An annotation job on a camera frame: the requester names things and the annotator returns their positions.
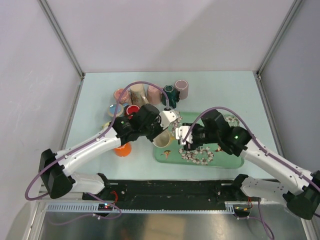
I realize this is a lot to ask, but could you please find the red mug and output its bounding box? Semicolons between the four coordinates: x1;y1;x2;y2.
124;104;140;119

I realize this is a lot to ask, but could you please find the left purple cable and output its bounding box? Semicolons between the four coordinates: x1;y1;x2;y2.
24;80;173;226

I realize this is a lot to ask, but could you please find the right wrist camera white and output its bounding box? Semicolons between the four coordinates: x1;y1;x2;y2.
174;125;193;146

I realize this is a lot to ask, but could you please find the yellow mug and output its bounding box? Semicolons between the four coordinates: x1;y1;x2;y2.
153;130;173;148

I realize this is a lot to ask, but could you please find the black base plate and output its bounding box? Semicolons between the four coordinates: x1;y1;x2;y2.
97;180;249;210

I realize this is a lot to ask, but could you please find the mauve mug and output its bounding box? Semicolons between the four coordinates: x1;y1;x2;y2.
174;79;189;100

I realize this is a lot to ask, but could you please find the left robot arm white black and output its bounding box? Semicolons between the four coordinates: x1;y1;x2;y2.
38;104;177;200

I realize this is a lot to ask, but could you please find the orange mug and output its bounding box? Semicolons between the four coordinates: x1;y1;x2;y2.
113;142;132;157

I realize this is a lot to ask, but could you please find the pink mug left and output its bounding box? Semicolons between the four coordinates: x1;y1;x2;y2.
113;88;132;105

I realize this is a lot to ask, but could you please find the blue floral mug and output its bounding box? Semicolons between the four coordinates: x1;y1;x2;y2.
107;103;129;118

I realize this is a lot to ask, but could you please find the grey cable duct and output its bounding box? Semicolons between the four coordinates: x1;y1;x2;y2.
45;202;241;214

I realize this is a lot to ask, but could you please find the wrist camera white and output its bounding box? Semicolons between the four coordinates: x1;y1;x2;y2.
174;125;193;146
159;109;178;130

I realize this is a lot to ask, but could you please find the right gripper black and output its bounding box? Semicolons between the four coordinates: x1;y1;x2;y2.
182;123;220;151

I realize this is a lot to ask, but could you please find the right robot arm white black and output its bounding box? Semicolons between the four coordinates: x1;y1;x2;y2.
175;107;320;220

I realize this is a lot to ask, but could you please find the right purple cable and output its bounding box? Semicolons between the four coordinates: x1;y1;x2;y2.
180;106;320;240

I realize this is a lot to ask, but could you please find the dark green mug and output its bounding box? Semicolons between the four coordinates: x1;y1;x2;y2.
163;85;180;109

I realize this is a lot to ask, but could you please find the light pink mug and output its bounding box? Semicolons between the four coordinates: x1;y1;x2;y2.
146;85;162;105

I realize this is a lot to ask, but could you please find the purple cable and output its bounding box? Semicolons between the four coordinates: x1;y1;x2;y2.
24;80;173;226
180;106;320;240

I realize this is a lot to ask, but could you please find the green floral tray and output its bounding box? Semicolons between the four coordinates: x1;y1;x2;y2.
153;111;245;169

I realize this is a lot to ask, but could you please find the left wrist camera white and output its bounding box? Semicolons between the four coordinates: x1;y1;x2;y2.
159;109;178;130

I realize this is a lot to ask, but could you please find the cream floral mug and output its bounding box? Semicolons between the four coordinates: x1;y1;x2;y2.
129;81;149;107

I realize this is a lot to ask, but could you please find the light green mug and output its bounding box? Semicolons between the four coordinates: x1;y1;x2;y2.
102;121;111;131

